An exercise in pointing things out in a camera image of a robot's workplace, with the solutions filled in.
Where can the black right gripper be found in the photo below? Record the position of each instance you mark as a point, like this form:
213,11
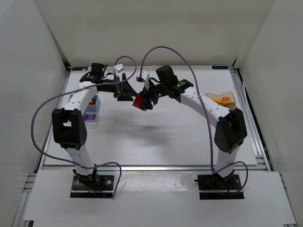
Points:
148,98

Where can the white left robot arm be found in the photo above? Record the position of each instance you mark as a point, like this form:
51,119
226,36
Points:
69,130

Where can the clear plastic container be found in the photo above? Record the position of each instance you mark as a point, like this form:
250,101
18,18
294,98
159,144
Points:
96,112

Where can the red half-round lego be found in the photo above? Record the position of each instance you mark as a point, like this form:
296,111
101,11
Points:
137,101

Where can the yellow black striped lego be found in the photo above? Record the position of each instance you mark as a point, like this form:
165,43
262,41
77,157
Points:
216,100

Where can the purple half-round lego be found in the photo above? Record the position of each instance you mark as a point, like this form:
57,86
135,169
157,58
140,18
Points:
155,101

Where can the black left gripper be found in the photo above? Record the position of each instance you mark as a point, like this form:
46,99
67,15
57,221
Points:
120,87

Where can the yellow orange printed lego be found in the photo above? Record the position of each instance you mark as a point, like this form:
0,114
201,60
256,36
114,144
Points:
225,100

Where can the blue label sticker left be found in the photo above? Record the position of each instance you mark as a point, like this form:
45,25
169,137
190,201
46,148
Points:
79,68

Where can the blue plastic container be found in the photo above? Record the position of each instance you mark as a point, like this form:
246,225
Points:
93,105

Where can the orange translucent container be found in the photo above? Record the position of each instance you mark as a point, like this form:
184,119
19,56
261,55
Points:
231,105

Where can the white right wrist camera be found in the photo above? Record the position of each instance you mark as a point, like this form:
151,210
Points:
143,77

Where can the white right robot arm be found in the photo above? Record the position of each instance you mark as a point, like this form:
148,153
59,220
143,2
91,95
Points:
229,124

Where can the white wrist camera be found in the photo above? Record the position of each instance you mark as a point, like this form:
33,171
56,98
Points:
118,68
143,77

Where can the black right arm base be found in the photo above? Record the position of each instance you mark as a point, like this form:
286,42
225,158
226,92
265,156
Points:
213,187

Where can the blue label sticker right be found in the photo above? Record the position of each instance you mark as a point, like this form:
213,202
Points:
220,67

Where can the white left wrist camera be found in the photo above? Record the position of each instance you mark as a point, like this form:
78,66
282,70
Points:
118,68

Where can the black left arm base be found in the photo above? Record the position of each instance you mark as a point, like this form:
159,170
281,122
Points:
97,186

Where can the blue label sticker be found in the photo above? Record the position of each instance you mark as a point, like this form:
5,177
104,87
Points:
220,67
79,68

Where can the purple lego in container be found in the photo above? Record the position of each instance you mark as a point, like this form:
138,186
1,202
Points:
91,117

